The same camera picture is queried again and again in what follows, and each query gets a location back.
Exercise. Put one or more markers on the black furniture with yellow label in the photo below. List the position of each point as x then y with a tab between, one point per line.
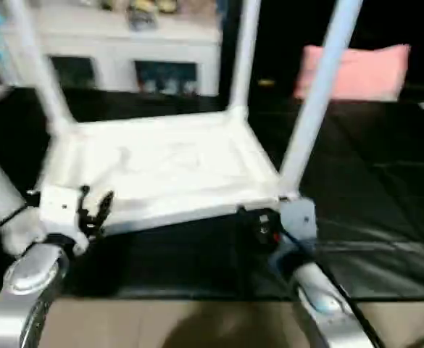
269	43

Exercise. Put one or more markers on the pink pillow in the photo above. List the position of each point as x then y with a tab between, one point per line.
356	72

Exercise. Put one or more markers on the white cabinet with glass doors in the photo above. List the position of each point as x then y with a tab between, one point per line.
110	51

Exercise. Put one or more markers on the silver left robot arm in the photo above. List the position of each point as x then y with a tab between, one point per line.
19	297

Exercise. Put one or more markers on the black work mat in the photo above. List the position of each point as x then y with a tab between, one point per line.
371	188

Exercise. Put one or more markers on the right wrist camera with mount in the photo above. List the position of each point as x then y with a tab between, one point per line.
298	221

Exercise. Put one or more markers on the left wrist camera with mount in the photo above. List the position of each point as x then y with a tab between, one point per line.
59	214

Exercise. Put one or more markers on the white plastic table top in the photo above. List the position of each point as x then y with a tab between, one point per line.
161	167

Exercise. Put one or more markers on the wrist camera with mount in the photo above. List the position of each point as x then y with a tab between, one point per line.
59	214
298	221

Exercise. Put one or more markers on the dark ornament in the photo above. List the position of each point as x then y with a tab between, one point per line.
143	14

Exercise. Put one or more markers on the white plastic table leg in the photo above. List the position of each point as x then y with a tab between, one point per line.
244	54
41	65
317	94
1	196

